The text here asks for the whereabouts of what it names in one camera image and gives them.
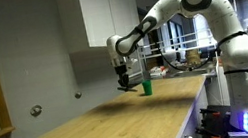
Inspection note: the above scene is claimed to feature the metal wall hook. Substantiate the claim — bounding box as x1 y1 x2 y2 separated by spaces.
28 103 44 118

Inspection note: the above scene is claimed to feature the black orange clamp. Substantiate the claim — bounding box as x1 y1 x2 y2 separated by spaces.
192 103 235 138

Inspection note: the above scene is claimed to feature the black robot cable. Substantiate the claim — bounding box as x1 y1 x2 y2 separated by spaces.
146 19 223 78

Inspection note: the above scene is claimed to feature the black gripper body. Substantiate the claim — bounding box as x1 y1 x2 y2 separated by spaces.
113 63 131 80

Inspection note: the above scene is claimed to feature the round metal wall knob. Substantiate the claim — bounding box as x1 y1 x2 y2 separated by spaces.
73 90 83 100

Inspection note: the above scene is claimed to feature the white wall cabinet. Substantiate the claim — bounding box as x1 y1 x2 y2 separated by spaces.
55 0 144 55

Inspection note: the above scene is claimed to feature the brown paper bag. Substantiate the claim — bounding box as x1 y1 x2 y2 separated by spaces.
184 47 203 69

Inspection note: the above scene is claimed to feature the red and white box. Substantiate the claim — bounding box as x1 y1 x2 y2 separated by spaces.
148 64 169 79

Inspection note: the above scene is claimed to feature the green plastic cup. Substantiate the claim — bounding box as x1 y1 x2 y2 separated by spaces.
141 79 155 97

